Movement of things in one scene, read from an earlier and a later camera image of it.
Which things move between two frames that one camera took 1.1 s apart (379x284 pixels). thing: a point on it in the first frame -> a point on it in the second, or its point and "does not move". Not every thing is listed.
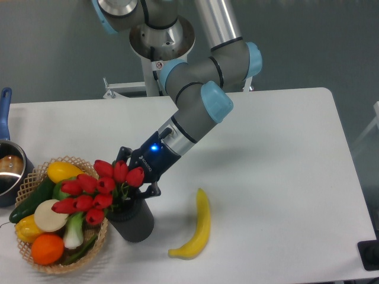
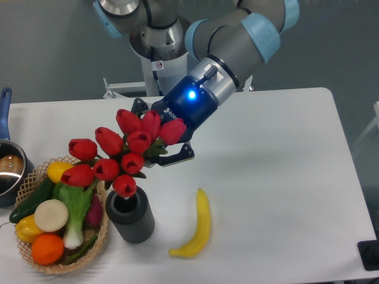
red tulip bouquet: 95,196 -> 121,157
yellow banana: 201,238 does not move
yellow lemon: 58,171 does not move
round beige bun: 48,219 does not move
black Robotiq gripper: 154,158 -> 186,99
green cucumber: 44,192 does not move
